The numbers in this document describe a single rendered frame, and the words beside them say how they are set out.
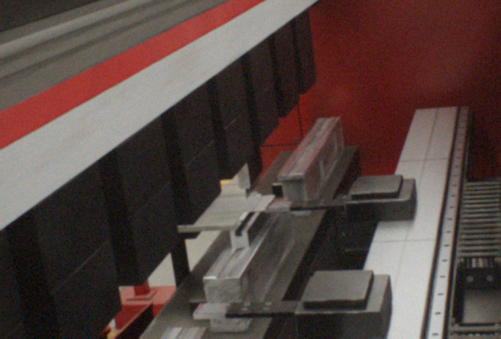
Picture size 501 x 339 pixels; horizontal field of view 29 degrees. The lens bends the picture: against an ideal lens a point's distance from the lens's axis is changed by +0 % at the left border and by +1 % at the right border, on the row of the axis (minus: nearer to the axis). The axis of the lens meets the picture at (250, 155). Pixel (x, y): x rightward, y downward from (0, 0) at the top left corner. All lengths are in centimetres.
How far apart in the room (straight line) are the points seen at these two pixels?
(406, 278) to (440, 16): 118
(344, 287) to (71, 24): 82
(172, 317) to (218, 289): 15
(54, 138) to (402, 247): 73
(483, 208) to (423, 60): 103
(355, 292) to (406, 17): 133
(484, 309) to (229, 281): 44
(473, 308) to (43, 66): 87
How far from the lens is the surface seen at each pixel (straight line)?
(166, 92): 121
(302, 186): 204
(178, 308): 167
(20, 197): 86
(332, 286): 126
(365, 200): 162
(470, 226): 142
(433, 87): 250
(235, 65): 152
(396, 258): 147
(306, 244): 188
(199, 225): 168
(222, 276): 153
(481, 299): 128
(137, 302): 375
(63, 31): 49
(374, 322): 122
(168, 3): 63
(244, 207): 173
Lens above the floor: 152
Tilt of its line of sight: 15 degrees down
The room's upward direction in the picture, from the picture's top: 8 degrees counter-clockwise
